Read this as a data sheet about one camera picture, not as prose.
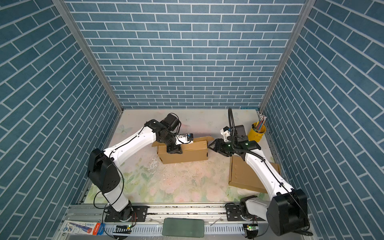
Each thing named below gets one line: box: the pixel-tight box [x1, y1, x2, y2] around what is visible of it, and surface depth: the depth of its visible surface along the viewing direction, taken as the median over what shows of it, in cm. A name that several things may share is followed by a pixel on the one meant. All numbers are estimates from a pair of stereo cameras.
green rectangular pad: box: [162, 217, 205, 238], surface depth 71 cm
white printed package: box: [59, 220, 106, 236], surface depth 71 cm
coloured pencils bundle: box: [255, 112, 267, 133], surface depth 97 cm
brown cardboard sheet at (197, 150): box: [151, 136, 215, 164], surface depth 82 cm
